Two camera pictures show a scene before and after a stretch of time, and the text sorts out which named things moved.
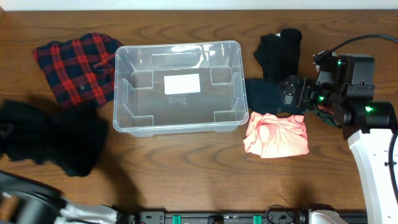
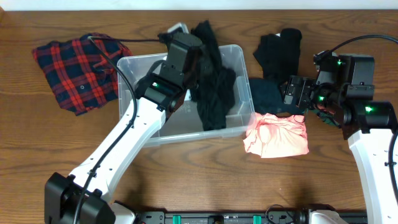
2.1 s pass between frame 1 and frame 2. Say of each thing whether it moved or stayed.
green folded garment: stayed
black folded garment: stayed
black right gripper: stayed
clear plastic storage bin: moved
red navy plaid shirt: stayed
